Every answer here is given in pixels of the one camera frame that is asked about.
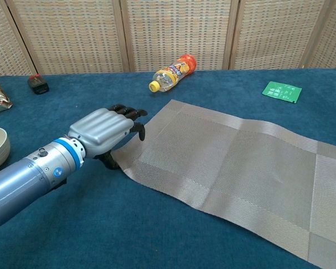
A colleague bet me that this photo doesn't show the plastic bottle orange label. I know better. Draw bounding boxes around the plastic bottle orange label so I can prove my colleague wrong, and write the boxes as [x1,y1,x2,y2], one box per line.
[148,53,198,93]

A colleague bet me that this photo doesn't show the green tea sachet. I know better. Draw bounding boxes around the green tea sachet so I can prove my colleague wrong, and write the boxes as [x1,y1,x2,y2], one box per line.
[262,81,302,104]

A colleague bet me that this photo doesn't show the woven bamboo folding screen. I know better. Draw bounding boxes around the woven bamboo folding screen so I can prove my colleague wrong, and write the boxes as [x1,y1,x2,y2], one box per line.
[0,0,336,81]

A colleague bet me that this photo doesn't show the blue felt table cover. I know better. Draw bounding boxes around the blue felt table cover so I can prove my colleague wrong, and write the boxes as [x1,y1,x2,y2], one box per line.
[0,68,336,269]

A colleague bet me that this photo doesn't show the grey woven placemat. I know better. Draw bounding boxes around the grey woven placemat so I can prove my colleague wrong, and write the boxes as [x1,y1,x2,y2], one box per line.
[111,99,336,269]

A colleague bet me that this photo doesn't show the small black bottle red cap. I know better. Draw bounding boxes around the small black bottle red cap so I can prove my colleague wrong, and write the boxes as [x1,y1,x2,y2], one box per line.
[27,74,50,95]

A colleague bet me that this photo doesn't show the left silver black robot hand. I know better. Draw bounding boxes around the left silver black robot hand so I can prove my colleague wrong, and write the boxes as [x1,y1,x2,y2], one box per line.
[68,104,148,170]

